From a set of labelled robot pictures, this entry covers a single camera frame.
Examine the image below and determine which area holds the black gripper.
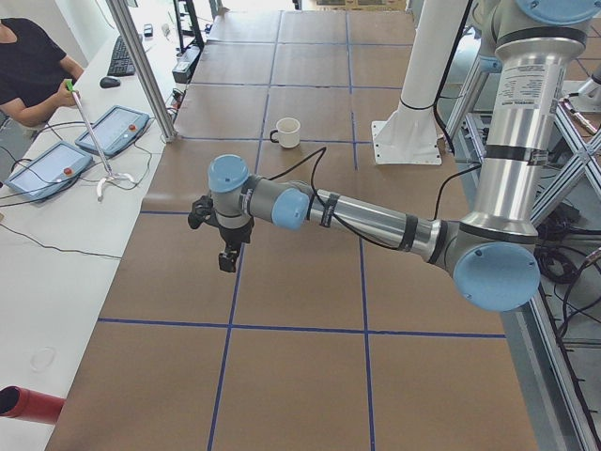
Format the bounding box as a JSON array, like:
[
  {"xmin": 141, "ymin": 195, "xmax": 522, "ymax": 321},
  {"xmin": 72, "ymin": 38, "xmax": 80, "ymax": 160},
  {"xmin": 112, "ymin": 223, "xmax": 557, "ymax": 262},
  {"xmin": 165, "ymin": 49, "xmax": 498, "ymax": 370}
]
[{"xmin": 218, "ymin": 220, "xmax": 254, "ymax": 272}]

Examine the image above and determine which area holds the white smiley face mug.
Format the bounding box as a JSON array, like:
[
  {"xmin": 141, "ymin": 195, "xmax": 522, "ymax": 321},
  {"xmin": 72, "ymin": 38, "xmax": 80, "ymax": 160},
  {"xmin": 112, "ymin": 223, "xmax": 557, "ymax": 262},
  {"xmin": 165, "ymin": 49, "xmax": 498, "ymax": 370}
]
[{"xmin": 270, "ymin": 117, "xmax": 301, "ymax": 149}]

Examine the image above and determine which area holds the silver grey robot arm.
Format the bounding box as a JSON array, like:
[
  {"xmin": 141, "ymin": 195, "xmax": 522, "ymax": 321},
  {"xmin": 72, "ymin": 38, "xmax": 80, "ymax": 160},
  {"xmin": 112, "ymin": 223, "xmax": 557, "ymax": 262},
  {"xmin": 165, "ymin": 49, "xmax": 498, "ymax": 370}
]
[{"xmin": 196, "ymin": 11, "xmax": 499, "ymax": 331}]

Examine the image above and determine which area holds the pink grabber stick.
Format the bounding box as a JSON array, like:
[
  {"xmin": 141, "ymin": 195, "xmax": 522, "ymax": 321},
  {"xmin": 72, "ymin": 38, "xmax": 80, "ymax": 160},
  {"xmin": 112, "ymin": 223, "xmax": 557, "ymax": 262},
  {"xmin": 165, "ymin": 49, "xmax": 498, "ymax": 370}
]
[{"xmin": 64, "ymin": 79, "xmax": 134, "ymax": 202}]

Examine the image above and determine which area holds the teach pendant far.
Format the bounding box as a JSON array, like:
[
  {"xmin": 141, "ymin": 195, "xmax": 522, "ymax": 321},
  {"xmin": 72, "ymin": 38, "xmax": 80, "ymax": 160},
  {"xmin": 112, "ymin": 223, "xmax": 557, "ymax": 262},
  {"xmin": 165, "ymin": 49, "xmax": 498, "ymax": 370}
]
[{"xmin": 92, "ymin": 105, "xmax": 150, "ymax": 158}]

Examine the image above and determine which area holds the teach pendant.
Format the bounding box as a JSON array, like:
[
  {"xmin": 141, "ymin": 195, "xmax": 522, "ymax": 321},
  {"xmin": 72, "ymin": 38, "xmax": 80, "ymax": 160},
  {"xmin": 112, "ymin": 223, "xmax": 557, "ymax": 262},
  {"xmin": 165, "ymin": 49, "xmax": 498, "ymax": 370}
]
[
  {"xmin": 5, "ymin": 141, "xmax": 93, "ymax": 202},
  {"xmin": 92, "ymin": 105, "xmax": 150, "ymax": 158}
]

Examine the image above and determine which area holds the teach pendant near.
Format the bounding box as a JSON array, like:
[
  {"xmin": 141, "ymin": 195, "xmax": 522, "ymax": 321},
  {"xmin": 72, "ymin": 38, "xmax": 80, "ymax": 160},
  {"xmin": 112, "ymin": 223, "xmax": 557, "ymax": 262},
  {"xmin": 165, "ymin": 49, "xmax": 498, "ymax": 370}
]
[{"xmin": 5, "ymin": 141, "xmax": 93, "ymax": 202}]

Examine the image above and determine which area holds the black computer mouse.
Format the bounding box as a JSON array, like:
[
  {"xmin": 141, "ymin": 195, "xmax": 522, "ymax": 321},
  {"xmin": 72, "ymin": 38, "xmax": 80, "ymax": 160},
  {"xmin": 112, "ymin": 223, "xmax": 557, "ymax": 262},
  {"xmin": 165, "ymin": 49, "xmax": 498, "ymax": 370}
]
[{"xmin": 99, "ymin": 76, "xmax": 121, "ymax": 89}]

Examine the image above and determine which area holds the black keyboard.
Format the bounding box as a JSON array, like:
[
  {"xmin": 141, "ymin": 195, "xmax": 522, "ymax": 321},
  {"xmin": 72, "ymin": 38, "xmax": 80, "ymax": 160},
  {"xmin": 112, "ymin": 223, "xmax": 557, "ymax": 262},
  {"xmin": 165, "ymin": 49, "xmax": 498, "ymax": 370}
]
[{"xmin": 107, "ymin": 37, "xmax": 135, "ymax": 77}]

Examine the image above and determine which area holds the red fire extinguisher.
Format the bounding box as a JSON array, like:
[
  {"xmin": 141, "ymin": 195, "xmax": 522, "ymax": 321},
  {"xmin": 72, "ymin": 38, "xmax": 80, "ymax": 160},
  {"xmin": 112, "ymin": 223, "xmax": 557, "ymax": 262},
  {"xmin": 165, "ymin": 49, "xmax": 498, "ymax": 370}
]
[{"xmin": 1, "ymin": 386, "xmax": 65, "ymax": 425}]

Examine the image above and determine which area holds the seated person black shirt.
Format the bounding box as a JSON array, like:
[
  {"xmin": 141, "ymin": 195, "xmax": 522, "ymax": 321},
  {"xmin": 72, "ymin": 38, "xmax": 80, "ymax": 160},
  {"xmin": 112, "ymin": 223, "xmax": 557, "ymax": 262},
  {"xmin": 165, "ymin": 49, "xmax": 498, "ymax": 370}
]
[{"xmin": 0, "ymin": 17, "xmax": 85, "ymax": 128}]

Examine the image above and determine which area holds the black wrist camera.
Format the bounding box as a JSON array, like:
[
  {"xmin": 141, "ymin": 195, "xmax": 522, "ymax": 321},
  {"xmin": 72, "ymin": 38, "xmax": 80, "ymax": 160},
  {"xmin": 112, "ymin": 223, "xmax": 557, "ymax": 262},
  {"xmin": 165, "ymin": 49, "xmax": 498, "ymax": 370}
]
[{"xmin": 188, "ymin": 194, "xmax": 219, "ymax": 230}]

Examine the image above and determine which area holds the black braided camera cable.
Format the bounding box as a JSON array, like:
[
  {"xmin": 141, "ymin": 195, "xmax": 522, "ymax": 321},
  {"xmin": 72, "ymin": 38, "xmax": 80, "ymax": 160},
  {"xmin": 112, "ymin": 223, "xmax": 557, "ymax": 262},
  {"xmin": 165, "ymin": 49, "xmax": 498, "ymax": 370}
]
[{"xmin": 262, "ymin": 146, "xmax": 485, "ymax": 250}]

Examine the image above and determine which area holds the grey aluminium camera post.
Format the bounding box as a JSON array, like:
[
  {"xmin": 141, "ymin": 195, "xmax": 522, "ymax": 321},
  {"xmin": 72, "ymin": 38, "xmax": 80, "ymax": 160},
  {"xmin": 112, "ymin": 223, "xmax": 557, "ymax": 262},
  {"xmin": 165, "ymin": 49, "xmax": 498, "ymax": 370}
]
[{"xmin": 106, "ymin": 0, "xmax": 177, "ymax": 143}]

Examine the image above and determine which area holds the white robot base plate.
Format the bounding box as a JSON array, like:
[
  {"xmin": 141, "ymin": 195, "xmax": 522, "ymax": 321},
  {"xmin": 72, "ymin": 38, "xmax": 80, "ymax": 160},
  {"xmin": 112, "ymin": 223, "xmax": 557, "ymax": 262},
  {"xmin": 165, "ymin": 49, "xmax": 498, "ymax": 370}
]
[{"xmin": 371, "ymin": 109, "xmax": 442, "ymax": 165}]

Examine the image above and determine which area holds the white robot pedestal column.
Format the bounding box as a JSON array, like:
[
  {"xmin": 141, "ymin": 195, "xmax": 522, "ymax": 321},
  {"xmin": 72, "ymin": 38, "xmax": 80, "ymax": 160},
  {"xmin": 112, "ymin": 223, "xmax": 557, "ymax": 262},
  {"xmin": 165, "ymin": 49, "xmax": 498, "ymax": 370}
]
[{"xmin": 399, "ymin": 0, "xmax": 471, "ymax": 113}]

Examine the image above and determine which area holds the aluminium frame rail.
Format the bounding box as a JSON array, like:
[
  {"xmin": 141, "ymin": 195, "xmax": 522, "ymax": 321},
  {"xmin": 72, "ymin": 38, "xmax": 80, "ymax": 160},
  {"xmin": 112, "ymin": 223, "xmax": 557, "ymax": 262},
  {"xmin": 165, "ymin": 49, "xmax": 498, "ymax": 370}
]
[{"xmin": 501, "ymin": 294, "xmax": 600, "ymax": 450}]

